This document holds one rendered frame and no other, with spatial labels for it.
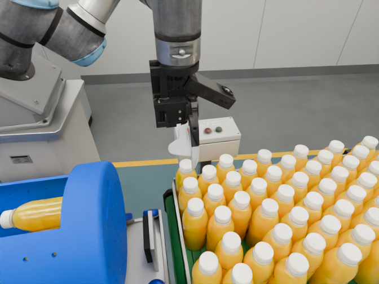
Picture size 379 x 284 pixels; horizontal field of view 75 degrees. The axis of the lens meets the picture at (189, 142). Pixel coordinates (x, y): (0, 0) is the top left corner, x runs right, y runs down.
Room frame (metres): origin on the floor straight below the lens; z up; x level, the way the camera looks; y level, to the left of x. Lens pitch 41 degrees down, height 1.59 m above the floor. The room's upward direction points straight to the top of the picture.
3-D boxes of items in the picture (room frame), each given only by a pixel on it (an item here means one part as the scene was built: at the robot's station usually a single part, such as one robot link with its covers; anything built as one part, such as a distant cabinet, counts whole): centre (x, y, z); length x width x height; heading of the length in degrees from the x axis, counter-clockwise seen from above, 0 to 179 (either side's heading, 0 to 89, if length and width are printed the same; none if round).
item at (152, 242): (0.30, 0.10, 0.99); 0.10 x 0.02 x 0.12; 10
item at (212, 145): (0.62, -0.05, 1.05); 0.20 x 0.10 x 0.10; 100
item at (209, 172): (0.46, -0.06, 1.07); 0.04 x 0.04 x 0.02
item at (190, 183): (0.42, 0.00, 1.07); 0.04 x 0.04 x 0.02
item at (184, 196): (0.42, 0.00, 0.98); 0.07 x 0.07 x 0.17
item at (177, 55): (0.41, 0.02, 1.43); 0.08 x 0.08 x 0.05
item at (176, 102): (0.41, 0.03, 1.35); 0.09 x 0.08 x 0.12; 100
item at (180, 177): (0.48, 0.01, 0.98); 0.07 x 0.07 x 0.17
